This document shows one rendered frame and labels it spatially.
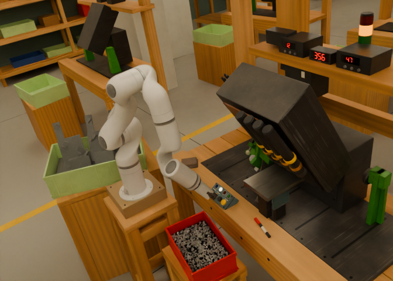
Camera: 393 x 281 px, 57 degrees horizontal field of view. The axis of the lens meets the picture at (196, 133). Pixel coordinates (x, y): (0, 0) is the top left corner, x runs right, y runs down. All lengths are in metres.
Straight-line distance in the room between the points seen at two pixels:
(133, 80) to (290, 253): 0.97
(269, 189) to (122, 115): 0.73
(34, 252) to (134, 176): 1.67
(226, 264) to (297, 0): 1.23
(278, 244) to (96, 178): 1.21
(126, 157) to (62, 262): 1.51
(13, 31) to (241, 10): 5.99
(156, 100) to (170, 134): 0.15
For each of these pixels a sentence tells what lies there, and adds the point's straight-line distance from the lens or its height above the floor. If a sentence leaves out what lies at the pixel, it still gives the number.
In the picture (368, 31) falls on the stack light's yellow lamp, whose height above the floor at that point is 1.67.
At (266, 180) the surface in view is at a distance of 1.62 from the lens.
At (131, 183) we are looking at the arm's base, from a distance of 1.94.
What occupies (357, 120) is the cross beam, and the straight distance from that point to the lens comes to 1.91.
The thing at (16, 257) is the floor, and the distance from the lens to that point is 3.46.
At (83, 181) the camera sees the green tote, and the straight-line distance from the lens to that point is 2.36.
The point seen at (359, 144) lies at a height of 1.24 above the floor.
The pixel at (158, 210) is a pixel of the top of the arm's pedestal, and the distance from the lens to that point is 1.98.
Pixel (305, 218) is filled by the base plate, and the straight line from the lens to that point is 1.78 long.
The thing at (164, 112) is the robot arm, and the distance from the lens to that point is 1.42.
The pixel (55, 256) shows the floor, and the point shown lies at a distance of 3.26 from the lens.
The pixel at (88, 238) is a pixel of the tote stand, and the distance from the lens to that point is 2.60.
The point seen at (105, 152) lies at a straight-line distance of 2.47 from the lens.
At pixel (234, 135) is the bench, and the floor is 0.88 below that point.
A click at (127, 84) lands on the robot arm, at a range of 1.49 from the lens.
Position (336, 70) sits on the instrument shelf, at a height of 1.54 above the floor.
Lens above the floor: 2.13
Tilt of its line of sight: 30 degrees down
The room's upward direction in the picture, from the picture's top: 9 degrees counter-clockwise
